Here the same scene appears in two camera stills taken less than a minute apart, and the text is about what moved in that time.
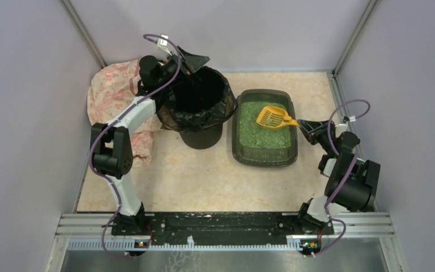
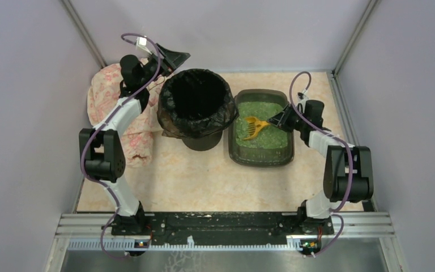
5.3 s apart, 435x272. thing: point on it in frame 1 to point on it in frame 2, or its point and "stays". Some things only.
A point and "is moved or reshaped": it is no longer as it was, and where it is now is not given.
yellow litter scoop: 271,117 is moved or reshaped
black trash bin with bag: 197,105 stays
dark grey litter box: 254,144 stays
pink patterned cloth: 111,89 stays
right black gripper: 321,131 to 286,119
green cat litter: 253,135 stays
